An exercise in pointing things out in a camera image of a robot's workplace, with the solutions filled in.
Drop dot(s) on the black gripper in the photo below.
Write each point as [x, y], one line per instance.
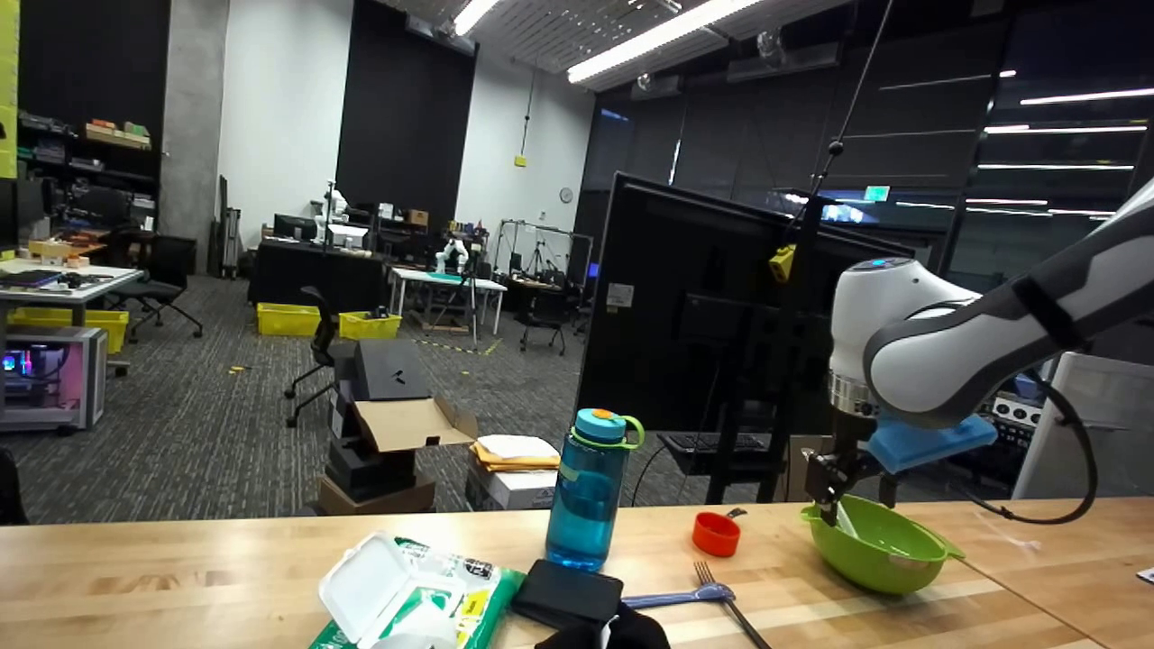
[842, 462]

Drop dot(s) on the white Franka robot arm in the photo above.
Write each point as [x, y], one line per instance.
[960, 336]

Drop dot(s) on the lime green bowl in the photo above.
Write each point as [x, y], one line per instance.
[885, 562]

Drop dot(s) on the small red cup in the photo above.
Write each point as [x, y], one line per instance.
[719, 535]

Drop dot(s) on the black tripod stand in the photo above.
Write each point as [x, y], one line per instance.
[794, 361]

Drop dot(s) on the black computer monitor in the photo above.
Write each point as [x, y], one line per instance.
[699, 311]

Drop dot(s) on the blue water bottle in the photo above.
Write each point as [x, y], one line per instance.
[585, 505]

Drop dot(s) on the black cloth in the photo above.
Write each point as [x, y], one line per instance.
[579, 600]

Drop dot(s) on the white paper sign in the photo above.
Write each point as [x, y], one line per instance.
[617, 299]

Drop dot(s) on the tan paper stack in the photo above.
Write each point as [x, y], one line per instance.
[514, 456]

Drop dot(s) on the green wipes pack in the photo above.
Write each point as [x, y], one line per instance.
[410, 597]

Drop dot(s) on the open cardboard box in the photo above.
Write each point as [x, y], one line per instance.
[402, 429]

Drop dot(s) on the white background table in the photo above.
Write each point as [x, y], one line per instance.
[446, 292]

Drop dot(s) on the long ceiling light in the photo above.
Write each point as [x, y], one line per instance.
[660, 39]

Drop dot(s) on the yellow floor bin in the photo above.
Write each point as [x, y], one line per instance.
[285, 320]
[371, 326]
[74, 326]

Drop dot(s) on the black office chair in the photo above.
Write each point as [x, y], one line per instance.
[320, 347]

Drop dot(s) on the dark background desk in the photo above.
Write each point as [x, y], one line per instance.
[312, 273]

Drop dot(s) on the short ceiling light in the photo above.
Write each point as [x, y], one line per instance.
[475, 16]

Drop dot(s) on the box with pink lights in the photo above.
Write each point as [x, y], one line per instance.
[47, 379]

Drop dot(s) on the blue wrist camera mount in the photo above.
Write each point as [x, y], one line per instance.
[933, 441]

